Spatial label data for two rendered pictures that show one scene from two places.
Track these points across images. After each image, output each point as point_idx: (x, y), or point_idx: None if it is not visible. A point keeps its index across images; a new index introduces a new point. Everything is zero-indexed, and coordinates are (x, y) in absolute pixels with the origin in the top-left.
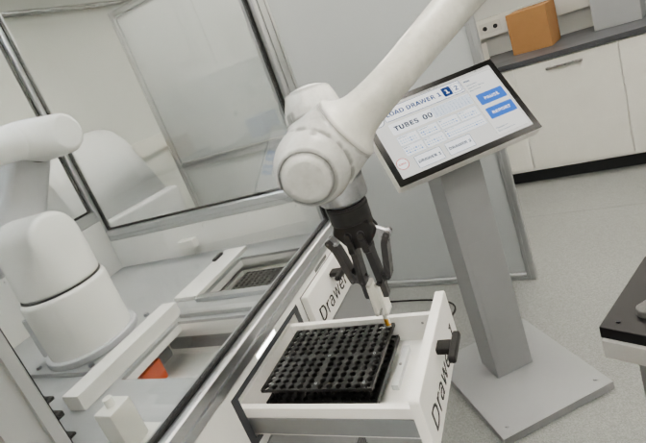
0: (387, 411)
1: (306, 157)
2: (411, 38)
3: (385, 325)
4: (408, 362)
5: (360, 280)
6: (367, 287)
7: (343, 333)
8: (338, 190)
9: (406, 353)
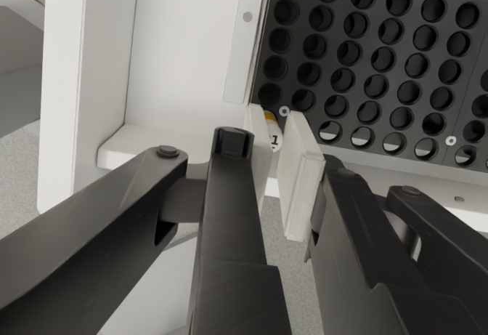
0: None
1: None
2: None
3: (280, 126)
4: (231, 42)
5: (357, 186)
6: (314, 152)
7: (441, 127)
8: None
9: (231, 65)
